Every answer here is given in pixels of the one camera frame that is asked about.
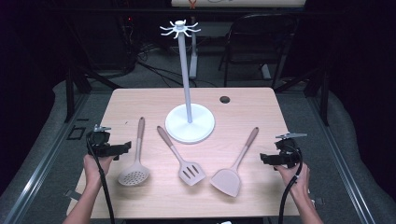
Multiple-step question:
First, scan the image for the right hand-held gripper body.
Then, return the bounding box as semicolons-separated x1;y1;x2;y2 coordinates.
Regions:
274;133;308;169

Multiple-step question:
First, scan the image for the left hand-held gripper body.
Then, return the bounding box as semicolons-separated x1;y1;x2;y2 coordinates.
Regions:
86;124;125;158

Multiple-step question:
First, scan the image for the person's left hand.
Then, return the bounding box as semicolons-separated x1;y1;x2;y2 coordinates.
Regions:
82;154;115;189

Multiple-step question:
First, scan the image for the person's right hand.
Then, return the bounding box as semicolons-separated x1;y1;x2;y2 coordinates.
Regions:
273;162;312;201

